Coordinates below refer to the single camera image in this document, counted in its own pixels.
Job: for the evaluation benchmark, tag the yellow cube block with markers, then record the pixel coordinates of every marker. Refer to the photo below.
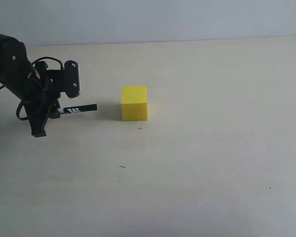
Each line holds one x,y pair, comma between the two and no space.
134,103

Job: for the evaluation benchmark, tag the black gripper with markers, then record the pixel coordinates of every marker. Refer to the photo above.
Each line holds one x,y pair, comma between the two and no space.
27,80

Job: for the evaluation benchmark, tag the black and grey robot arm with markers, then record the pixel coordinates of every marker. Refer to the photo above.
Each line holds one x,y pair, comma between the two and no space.
12,49

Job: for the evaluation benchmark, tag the black and white marker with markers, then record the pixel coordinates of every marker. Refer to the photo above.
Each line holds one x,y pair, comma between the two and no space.
78,109

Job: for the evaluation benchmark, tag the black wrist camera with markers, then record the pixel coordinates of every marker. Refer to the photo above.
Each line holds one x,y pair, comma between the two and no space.
71,79

